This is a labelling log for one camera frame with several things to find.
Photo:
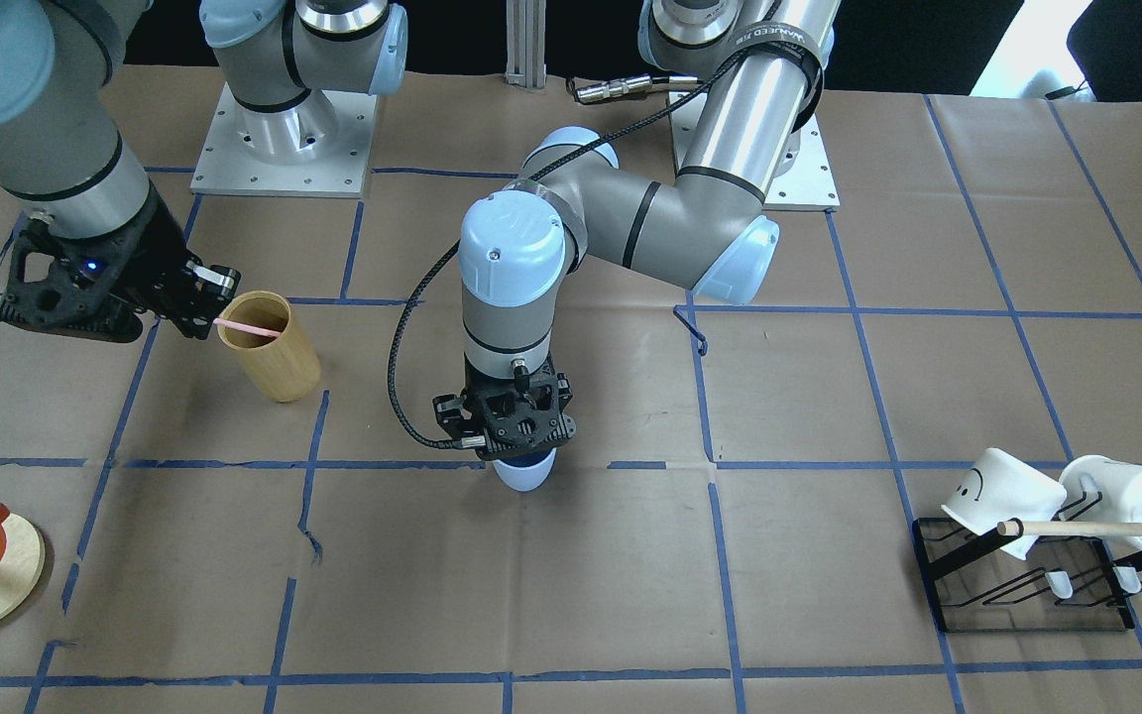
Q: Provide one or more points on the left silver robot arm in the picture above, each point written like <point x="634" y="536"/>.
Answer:
<point x="760" y="67"/>

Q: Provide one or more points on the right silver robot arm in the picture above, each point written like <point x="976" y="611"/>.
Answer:
<point x="61" y="154"/>

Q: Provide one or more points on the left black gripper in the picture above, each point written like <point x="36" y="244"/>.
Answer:
<point x="448" y="415"/>

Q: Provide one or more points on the aluminium frame post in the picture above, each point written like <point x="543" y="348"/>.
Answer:
<point x="525" y="35"/>

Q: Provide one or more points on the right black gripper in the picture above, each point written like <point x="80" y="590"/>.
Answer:
<point x="147" y="260"/>

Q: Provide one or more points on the light blue plastic cup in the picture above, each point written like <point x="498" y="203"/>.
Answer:
<point x="526" y="472"/>

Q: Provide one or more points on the pink chopstick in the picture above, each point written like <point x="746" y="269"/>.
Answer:
<point x="246" y="328"/>

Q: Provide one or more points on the white smiley cup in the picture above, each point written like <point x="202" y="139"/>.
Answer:
<point x="999" y="487"/>

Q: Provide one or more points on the black wire cup rack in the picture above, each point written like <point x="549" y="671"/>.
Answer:
<point x="1069" y="580"/>

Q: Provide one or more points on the wooden mug tree stand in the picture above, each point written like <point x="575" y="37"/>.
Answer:
<point x="22" y="564"/>

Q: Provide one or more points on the bamboo cylinder holder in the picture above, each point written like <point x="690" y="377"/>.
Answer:
<point x="284" y="367"/>

